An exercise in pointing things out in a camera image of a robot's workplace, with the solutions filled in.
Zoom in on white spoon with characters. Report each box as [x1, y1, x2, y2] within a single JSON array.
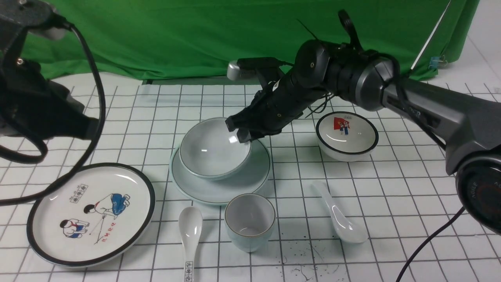
[[178, 206, 203, 282]]

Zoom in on black-rimmed plate with cartoon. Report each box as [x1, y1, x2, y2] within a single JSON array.
[[26, 163, 156, 268]]

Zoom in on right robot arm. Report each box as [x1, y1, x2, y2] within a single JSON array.
[[225, 9, 501, 234]]

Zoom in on pale blue plain plate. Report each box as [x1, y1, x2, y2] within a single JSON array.
[[169, 141, 272, 206]]

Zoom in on green backdrop cloth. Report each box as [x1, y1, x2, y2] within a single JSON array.
[[22, 0, 481, 81]]

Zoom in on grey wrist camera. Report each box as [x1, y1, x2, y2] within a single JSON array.
[[227, 57, 288, 81]]

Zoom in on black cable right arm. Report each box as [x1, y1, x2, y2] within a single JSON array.
[[395, 206, 466, 282]]

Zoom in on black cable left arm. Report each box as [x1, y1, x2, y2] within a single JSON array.
[[0, 22, 106, 207]]

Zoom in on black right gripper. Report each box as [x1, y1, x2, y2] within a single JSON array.
[[225, 70, 328, 143]]

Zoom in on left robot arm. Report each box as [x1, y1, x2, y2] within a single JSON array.
[[0, 0, 99, 140]]

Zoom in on blue binder clip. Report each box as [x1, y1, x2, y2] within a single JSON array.
[[428, 55, 449, 70]]

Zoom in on pale blue cup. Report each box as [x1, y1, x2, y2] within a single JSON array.
[[224, 194, 277, 253]]

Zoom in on plain white spoon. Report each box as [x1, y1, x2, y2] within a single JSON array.
[[312, 181, 368, 244]]

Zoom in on white grid tablecloth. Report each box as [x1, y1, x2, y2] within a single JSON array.
[[0, 81, 501, 282]]

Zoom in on black-rimmed bowl with cartoon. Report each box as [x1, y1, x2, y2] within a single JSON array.
[[315, 111, 379, 162]]

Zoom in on pale blue plain bowl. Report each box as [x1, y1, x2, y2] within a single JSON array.
[[178, 117, 252, 180]]

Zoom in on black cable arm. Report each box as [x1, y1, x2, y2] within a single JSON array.
[[0, 22, 106, 207], [395, 206, 466, 282]]

